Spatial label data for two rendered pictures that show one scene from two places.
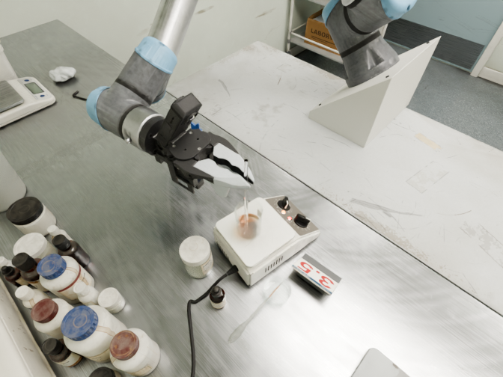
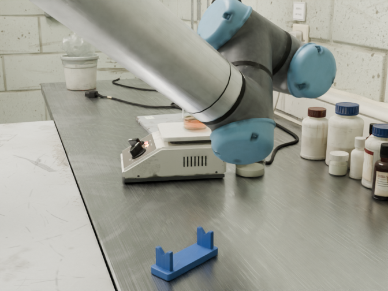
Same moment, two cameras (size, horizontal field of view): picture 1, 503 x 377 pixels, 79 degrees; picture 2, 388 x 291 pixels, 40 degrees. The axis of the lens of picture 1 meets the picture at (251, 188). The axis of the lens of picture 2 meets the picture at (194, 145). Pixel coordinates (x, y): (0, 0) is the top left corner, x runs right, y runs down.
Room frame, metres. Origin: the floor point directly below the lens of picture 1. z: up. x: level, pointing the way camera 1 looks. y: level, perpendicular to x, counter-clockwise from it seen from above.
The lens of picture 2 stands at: (1.22, 0.48, 1.25)
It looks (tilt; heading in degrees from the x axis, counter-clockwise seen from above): 16 degrees down; 208
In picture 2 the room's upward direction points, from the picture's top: straight up
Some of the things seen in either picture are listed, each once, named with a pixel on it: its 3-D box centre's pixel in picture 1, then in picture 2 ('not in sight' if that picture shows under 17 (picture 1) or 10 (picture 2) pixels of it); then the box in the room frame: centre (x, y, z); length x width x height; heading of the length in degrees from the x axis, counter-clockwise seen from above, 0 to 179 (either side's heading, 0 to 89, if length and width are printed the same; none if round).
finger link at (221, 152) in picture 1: (234, 171); not in sight; (0.34, 0.03, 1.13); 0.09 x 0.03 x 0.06; 56
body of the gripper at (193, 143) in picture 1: (180, 152); not in sight; (0.38, 0.12, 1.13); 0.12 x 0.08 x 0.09; 55
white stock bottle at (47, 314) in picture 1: (57, 318); not in sight; (0.16, 0.34, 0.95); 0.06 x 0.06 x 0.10
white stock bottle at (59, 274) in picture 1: (65, 277); (381, 156); (0.23, 0.35, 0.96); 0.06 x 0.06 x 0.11
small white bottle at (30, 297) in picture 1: (35, 299); not in sight; (0.19, 0.40, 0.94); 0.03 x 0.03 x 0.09
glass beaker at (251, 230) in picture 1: (248, 221); (196, 111); (0.31, 0.01, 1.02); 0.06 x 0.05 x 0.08; 148
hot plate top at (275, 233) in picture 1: (254, 230); (189, 130); (0.31, -0.01, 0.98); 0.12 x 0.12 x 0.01; 37
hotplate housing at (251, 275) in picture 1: (264, 234); (176, 152); (0.33, -0.03, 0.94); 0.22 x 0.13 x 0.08; 127
